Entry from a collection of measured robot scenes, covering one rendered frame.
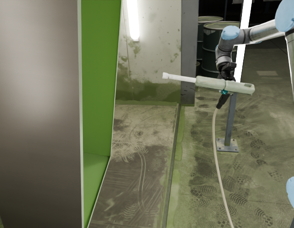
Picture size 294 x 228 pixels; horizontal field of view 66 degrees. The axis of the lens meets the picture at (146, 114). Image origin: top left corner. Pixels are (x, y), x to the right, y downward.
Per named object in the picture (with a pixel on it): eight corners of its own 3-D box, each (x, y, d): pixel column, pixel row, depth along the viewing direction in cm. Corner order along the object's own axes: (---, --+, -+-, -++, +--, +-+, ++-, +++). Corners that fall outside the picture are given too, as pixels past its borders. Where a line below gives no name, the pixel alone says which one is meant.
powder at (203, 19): (223, 17, 382) (223, 16, 381) (220, 23, 339) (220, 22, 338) (190, 18, 399) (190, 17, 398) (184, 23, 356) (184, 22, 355)
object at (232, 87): (238, 106, 137) (256, 81, 119) (238, 113, 135) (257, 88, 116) (158, 94, 137) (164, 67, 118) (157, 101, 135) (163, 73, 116)
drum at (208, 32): (195, 79, 381) (198, 23, 336) (229, 76, 382) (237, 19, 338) (206, 94, 330) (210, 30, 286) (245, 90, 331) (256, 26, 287)
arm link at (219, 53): (217, 40, 140) (213, 53, 148) (218, 54, 133) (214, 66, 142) (232, 41, 139) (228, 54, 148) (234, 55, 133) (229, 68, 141)
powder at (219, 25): (200, 25, 336) (200, 24, 335) (236, 21, 337) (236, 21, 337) (211, 31, 289) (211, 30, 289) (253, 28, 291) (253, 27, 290)
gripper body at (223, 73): (228, 89, 133) (227, 73, 139) (235, 79, 125) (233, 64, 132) (215, 87, 132) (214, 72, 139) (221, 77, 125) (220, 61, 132)
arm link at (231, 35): (240, 23, 129) (233, 40, 140) (220, 25, 129) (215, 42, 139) (246, 33, 124) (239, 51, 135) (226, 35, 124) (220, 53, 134)
